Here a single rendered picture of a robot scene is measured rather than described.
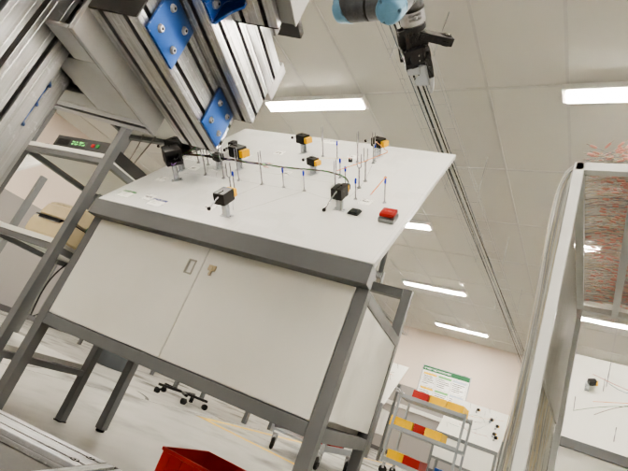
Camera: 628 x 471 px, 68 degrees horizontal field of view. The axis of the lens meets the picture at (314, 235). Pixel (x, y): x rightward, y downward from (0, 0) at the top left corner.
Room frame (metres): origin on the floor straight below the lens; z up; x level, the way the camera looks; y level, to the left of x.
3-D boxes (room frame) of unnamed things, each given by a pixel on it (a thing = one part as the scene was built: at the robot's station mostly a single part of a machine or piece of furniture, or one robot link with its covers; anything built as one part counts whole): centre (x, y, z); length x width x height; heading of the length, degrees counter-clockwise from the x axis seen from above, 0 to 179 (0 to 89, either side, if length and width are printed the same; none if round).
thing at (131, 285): (1.71, 0.56, 0.60); 0.55 x 0.02 x 0.39; 63
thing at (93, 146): (2.09, 1.04, 1.09); 0.35 x 0.33 x 0.07; 63
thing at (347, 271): (1.57, 0.32, 0.83); 1.18 x 0.05 x 0.06; 63
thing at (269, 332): (1.47, 0.07, 0.60); 0.55 x 0.03 x 0.39; 63
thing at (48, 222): (2.08, 0.99, 0.76); 0.30 x 0.21 x 0.20; 157
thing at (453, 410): (6.14, -2.22, 0.54); 0.99 x 0.50 x 1.08; 56
